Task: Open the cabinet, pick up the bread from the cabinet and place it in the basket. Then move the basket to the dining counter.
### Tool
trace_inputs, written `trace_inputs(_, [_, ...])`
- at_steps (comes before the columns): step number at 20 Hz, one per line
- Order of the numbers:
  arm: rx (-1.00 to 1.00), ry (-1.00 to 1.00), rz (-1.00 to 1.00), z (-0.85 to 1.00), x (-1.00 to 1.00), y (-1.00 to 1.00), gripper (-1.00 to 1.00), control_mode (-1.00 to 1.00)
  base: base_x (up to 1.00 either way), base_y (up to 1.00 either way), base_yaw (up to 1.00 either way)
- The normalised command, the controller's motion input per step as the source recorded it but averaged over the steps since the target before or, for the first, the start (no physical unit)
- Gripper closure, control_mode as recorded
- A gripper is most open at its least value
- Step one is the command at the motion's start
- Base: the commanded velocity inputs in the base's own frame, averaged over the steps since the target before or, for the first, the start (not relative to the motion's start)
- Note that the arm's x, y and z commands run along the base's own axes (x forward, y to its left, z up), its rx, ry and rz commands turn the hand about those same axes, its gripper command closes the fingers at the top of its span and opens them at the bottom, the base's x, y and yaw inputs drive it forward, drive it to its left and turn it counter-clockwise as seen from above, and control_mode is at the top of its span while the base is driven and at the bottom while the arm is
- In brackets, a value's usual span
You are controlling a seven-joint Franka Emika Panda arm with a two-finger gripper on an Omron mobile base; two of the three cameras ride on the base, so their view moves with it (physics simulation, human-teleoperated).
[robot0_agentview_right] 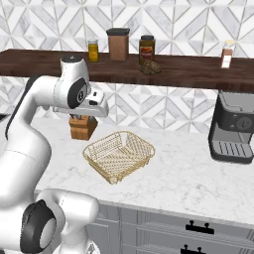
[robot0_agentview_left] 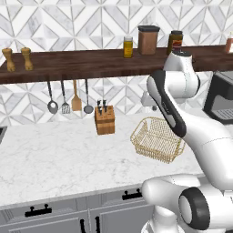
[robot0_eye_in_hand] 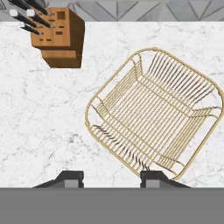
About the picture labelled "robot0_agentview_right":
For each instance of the grey drawer front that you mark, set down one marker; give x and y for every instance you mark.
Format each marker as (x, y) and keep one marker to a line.
(158, 249)
(228, 233)

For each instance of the yellow glass jar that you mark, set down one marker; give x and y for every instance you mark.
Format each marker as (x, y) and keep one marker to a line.
(93, 51)

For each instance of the amber jar with black lid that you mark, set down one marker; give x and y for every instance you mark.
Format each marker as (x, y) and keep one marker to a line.
(147, 49)

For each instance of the wooden knife block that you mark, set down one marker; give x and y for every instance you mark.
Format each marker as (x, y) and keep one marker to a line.
(82, 128)

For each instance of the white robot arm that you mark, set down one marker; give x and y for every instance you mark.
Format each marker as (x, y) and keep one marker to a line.
(23, 155)

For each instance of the grey cabinet door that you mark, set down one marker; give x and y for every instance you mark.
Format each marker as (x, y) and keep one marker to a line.
(104, 231)

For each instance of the dark wooden shelf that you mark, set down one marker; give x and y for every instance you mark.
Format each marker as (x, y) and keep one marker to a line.
(185, 71)

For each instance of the red white spice shaker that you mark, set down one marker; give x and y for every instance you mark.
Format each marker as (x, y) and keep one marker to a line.
(227, 56)

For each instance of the grey coffee machine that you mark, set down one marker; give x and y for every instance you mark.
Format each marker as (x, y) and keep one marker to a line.
(233, 132)

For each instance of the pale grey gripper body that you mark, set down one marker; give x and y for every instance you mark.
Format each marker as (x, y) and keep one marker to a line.
(97, 110)

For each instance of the brown canister with black lid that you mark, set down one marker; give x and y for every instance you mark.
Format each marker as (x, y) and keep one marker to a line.
(118, 46)

